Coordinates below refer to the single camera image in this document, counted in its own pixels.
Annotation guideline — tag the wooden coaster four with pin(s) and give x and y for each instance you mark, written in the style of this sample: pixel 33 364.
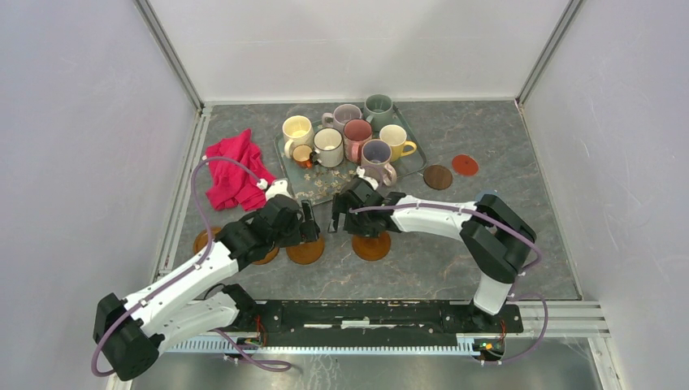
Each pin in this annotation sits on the wooden coaster four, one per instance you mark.
pixel 201 240

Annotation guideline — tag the small orange cup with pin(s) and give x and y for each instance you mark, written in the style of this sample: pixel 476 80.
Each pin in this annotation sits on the small orange cup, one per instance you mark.
pixel 303 156

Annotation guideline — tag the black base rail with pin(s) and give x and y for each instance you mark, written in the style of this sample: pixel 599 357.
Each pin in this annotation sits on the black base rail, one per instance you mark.
pixel 379 323

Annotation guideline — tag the wooden coaster one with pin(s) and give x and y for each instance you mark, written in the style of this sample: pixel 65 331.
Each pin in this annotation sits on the wooden coaster one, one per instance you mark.
pixel 306 253

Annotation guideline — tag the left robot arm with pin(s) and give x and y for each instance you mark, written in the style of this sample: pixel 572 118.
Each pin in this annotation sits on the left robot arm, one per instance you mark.
pixel 132 332

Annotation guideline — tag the dark walnut coaster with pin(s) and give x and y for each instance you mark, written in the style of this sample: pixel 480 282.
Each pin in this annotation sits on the dark walnut coaster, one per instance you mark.
pixel 437 177

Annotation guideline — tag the beige pink-handled mug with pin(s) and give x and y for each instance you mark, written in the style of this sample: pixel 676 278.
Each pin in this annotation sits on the beige pink-handled mug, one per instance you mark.
pixel 376 159

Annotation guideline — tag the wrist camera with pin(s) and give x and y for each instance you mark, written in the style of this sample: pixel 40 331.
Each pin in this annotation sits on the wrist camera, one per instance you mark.
pixel 277 187
pixel 363 175

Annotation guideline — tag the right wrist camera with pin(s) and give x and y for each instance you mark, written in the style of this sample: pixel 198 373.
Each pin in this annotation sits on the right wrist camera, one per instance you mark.
pixel 363 175

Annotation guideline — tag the pink mug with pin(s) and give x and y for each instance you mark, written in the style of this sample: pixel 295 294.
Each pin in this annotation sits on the pink mug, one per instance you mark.
pixel 356 133

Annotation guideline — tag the green mug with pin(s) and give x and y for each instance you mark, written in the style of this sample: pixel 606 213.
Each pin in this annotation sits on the green mug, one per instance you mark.
pixel 378 111

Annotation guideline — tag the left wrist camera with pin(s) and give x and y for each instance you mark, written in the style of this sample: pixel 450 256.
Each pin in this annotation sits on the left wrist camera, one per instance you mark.
pixel 277 187

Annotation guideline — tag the red cloth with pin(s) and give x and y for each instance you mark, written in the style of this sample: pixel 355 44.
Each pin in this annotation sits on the red cloth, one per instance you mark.
pixel 232 185

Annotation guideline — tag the wooden coaster three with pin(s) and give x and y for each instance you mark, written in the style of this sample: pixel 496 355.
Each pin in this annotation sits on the wooden coaster three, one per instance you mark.
pixel 268 258

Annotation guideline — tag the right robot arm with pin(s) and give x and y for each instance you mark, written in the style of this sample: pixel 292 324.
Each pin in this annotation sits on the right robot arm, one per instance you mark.
pixel 501 243

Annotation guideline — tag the yellow mug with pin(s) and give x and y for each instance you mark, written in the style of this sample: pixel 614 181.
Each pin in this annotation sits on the yellow mug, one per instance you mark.
pixel 397 138

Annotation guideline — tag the red round coaster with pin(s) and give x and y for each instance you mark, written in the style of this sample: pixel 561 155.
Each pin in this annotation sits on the red round coaster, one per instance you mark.
pixel 465 165

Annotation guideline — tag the wooden coaster two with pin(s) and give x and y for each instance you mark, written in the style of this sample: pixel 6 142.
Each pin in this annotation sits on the wooden coaster two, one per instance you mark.
pixel 372 248

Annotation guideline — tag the lilac mug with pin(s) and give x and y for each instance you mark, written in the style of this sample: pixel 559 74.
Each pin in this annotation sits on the lilac mug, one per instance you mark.
pixel 340 116

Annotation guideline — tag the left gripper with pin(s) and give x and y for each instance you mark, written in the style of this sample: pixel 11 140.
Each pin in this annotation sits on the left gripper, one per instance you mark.
pixel 306 231

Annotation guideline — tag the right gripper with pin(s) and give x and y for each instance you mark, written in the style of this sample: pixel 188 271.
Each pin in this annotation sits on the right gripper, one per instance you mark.
pixel 340 206

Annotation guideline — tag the white black-rimmed mug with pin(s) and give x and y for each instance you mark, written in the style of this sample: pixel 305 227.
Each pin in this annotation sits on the white black-rimmed mug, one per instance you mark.
pixel 328 148

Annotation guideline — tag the floral serving tray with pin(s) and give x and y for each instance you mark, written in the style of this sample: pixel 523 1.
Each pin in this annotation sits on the floral serving tray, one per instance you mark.
pixel 318 184

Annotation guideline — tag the cream mug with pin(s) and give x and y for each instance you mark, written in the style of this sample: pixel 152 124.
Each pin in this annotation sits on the cream mug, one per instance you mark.
pixel 297 130

